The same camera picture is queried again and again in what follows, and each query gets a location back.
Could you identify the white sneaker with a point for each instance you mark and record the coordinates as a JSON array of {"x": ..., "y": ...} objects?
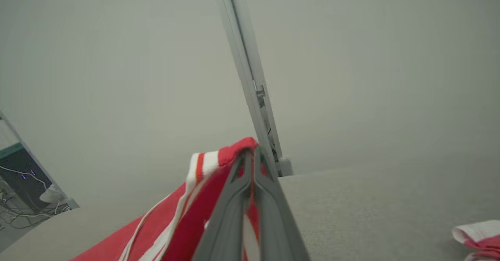
[{"x": 52, "y": 194}]

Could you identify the red and white jersey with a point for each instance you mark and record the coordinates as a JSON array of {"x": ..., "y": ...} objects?
[{"x": 187, "y": 218}]

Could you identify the black equipment box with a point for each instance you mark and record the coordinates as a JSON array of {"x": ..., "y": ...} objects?
[{"x": 19, "y": 175}]

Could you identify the grey partition post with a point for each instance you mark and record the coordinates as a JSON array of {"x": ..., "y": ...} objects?
[{"x": 248, "y": 77}]

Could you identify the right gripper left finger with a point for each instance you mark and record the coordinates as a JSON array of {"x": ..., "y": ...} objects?
[{"x": 226, "y": 222}]

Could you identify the grey slanted partition edge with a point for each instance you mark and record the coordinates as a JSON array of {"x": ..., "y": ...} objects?
[{"x": 39, "y": 163}]

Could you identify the red shorts with white trim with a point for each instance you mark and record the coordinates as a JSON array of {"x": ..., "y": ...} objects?
[{"x": 478, "y": 233}]

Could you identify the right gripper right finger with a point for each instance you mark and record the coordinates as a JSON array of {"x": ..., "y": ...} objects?
[{"x": 277, "y": 222}]

